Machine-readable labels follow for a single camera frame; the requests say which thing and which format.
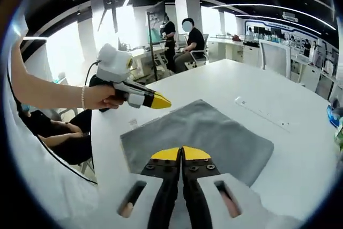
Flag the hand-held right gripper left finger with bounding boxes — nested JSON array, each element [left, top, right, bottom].
[[103, 146, 182, 229]]

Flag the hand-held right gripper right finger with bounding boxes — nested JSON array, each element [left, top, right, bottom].
[[181, 146, 271, 229]]

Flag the grey towel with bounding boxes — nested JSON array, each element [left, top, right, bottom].
[[120, 99, 274, 188]]

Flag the person's left hand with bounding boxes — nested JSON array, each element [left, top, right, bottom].
[[85, 84, 126, 111]]

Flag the roll-up banner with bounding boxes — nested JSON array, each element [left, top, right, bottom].
[[146, 1, 166, 45]]

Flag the person's own legs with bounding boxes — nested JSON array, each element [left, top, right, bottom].
[[20, 108, 93, 165]]

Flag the white table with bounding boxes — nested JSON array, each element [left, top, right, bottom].
[[90, 58, 343, 229]]

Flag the white recessed power strip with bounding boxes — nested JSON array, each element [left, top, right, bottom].
[[235, 96, 290, 133]]

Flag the white cabinet row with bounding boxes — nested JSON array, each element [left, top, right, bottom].
[[207, 37, 260, 66]]

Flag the white mesh office chair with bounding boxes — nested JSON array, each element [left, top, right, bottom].
[[258, 39, 292, 79]]

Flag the clear bottle green label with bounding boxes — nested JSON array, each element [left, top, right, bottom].
[[333, 124, 343, 151]]

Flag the blue flat packet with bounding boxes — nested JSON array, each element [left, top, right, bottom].
[[325, 104, 343, 130]]

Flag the ceiling air conditioner vent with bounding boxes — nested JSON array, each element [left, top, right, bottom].
[[282, 11, 299, 23]]

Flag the black cable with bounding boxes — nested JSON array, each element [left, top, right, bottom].
[[85, 62, 98, 86]]

